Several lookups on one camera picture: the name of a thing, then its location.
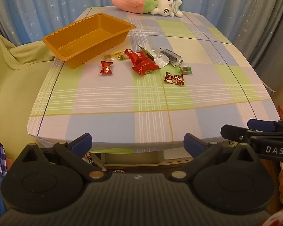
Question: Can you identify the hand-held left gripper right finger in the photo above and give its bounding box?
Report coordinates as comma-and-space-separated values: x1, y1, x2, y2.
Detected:
170, 133, 262, 182

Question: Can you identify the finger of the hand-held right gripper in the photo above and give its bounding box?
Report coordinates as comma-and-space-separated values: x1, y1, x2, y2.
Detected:
248, 119, 283, 131
221, 124, 283, 144

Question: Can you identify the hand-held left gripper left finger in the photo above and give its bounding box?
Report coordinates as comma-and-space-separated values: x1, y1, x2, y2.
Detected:
16, 133, 106, 182

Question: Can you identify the dark red candy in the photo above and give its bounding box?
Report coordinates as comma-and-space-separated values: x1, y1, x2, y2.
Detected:
164, 72, 185, 85

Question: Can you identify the red shiny candy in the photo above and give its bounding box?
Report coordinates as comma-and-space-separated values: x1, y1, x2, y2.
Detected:
100, 61, 114, 74

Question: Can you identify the red cartoon print candy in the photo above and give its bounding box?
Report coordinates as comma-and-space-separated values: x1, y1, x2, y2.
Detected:
132, 61, 160, 76

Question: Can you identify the silver green pouch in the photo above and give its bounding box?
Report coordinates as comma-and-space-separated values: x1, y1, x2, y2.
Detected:
138, 44, 170, 69

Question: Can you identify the black white packet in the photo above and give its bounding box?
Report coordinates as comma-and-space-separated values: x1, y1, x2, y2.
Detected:
159, 47, 183, 67

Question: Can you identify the orange plastic tray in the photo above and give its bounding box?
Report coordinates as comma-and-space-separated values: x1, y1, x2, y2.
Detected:
42, 12, 136, 69

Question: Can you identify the red packet white symbol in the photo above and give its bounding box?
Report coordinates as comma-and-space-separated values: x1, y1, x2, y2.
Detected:
128, 51, 148, 67

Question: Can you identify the red white printed cloth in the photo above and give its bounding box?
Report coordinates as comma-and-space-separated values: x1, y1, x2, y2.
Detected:
268, 213, 283, 226

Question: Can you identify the light green chair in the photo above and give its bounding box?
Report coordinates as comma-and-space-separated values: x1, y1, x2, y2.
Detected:
0, 31, 58, 170

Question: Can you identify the rabbit carrot plush toy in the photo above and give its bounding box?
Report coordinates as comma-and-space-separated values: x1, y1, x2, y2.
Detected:
112, 0, 184, 18

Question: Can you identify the blue star curtain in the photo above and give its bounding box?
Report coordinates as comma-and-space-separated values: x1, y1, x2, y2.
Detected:
0, 0, 283, 92

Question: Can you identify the wooden table frame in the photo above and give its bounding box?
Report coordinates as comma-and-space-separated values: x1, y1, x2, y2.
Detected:
92, 146, 229, 171

